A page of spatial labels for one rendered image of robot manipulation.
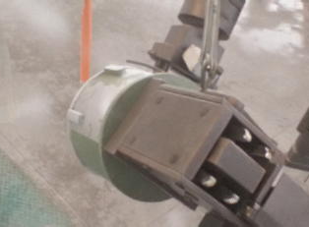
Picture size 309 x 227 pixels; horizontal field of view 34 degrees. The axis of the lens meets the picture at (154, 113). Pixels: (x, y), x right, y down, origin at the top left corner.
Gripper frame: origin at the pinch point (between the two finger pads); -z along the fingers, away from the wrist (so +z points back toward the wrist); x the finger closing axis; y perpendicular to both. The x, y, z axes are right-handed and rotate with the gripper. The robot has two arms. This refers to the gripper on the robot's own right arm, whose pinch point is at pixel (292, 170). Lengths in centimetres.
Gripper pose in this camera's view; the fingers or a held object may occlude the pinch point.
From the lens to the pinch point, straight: 177.8
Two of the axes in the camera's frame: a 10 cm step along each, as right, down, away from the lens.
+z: 2.8, -7.8, -5.6
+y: 0.0, 5.9, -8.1
